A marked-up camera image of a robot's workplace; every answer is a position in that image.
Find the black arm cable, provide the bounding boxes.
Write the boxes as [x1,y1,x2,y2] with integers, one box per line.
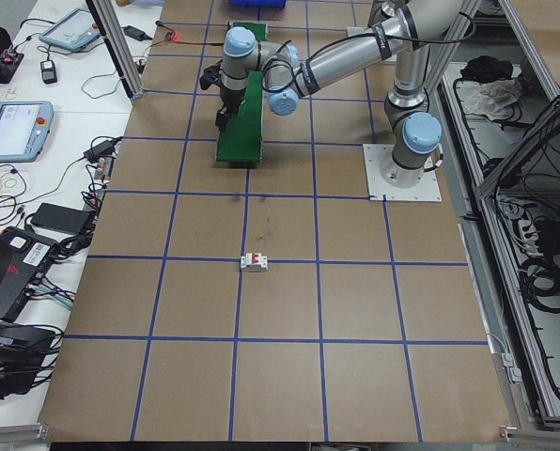
[260,8,477,95]

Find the white side table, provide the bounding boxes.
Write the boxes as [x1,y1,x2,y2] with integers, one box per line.
[0,0,164,410]

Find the small blue plastic bin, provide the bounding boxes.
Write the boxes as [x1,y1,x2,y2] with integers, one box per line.
[227,0,288,9]

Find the white red circuit breaker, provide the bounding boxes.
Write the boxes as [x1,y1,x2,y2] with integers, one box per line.
[240,252,270,274]

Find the grey metal bracket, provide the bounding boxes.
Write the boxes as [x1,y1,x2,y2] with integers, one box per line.
[495,351,523,384]

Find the black cable coil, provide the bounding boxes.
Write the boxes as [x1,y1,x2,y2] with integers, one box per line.
[518,253,560,317]

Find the black crumpled cloth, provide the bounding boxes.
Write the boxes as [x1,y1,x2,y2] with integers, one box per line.
[458,54,517,82]

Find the aluminium profile post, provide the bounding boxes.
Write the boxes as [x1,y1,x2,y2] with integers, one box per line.
[86,0,146,101]

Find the black power supply box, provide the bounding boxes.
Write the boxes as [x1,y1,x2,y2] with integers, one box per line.
[536,219,560,248]

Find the light blue teach pendant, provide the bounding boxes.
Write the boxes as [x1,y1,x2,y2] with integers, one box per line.
[39,8,101,53]
[0,100,55,164]

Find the black docking device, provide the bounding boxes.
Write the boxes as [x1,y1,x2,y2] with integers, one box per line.
[0,321,60,401]

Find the large black power brick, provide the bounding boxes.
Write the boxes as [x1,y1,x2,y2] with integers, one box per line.
[29,202,97,235]

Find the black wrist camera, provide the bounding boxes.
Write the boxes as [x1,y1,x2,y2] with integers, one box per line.
[198,65,223,91]

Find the white power strip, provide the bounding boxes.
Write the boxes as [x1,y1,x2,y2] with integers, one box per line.
[504,199,544,257]

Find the black handheld device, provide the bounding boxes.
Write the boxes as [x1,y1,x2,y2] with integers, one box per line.
[39,58,59,86]

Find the looped thin black cable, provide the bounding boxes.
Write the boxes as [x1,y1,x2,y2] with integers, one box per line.
[81,73,127,101]

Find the white crumpled cloth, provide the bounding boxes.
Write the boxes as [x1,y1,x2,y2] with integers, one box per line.
[464,78,525,124]

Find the small black power adapter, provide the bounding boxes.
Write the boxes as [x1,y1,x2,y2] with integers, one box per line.
[83,139,120,162]

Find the black computer with red logo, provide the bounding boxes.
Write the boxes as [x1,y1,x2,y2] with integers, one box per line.
[0,226,59,324]

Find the green belt conveyor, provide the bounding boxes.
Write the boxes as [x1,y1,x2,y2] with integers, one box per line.
[212,21,270,169]

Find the small relay board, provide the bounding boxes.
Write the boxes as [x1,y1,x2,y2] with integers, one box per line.
[94,157,116,185]
[81,185,106,209]

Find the aluminium extrusion rail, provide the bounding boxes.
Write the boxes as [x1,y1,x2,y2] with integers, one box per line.
[498,423,560,446]
[0,421,51,445]

